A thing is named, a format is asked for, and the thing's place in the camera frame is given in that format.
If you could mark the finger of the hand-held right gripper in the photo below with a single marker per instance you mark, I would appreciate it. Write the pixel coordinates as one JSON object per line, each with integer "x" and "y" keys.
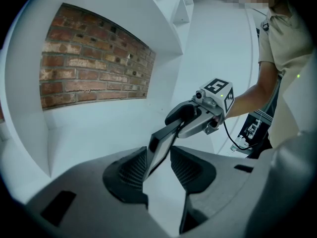
{"x": 179, "y": 113}
{"x": 195, "y": 126}

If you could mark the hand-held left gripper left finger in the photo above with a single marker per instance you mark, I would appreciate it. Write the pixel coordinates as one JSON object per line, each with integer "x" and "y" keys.
{"x": 104, "y": 177}

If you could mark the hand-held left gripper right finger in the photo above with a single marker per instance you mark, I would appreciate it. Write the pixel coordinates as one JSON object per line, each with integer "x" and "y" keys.
{"x": 210, "y": 177}

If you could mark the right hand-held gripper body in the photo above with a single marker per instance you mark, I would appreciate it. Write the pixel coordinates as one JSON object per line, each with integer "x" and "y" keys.
{"x": 218, "y": 95}

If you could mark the small dark framed square object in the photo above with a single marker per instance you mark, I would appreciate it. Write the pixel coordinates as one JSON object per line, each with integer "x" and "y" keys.
{"x": 161, "y": 145}

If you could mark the person's right forearm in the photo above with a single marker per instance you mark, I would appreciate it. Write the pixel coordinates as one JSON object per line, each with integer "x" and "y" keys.
{"x": 255, "y": 93}

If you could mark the white desk with drawers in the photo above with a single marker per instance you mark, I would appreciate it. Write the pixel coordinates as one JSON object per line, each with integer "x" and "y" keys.
{"x": 111, "y": 133}

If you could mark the white shelf unit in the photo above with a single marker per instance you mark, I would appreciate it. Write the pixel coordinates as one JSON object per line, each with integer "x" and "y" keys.
{"x": 27, "y": 95}

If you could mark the clear plastic bottle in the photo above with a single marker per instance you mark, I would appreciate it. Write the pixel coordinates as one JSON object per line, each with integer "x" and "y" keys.
{"x": 236, "y": 146}

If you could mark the black framed glass door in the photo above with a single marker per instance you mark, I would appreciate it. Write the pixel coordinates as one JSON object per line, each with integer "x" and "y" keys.
{"x": 260, "y": 125}

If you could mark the person's beige shirt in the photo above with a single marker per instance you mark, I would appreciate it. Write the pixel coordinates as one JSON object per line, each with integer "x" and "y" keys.
{"x": 287, "y": 46}

